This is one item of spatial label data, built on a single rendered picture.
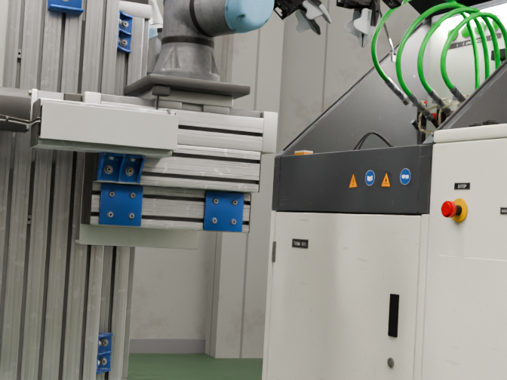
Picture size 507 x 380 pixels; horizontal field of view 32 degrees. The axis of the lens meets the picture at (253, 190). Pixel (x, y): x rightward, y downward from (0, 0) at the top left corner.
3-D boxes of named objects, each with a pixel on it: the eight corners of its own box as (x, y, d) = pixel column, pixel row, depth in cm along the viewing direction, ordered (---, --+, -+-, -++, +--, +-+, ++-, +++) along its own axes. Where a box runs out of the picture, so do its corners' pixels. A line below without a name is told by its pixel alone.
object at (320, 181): (278, 210, 255) (281, 155, 255) (290, 211, 257) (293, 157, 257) (416, 213, 201) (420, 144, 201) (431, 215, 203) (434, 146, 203)
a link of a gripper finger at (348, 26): (340, 46, 218) (342, 9, 218) (359, 50, 220) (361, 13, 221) (348, 44, 215) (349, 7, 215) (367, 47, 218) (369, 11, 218)
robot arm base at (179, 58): (161, 77, 182) (164, 30, 182) (142, 87, 196) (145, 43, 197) (229, 85, 188) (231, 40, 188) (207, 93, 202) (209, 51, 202)
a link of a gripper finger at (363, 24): (348, 44, 215) (349, 7, 215) (367, 47, 218) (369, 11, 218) (355, 42, 212) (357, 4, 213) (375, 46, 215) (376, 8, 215)
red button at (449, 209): (436, 221, 189) (437, 197, 189) (450, 222, 191) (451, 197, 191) (453, 221, 184) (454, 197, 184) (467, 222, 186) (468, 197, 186)
